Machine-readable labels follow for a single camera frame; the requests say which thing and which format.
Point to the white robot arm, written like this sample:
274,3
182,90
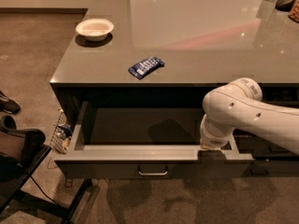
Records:
238,105

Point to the black shoe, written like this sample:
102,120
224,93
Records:
7,105

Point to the white paper bowl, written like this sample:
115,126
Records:
95,29

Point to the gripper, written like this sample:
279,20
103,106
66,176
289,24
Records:
214,139

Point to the black office chair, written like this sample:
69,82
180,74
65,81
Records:
21,152

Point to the blue snack packet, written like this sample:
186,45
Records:
145,67

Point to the grey drawer cabinet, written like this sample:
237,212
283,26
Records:
205,44

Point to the wire mesh basket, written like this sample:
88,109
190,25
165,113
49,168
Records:
60,141

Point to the brown textured object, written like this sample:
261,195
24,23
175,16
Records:
294,12

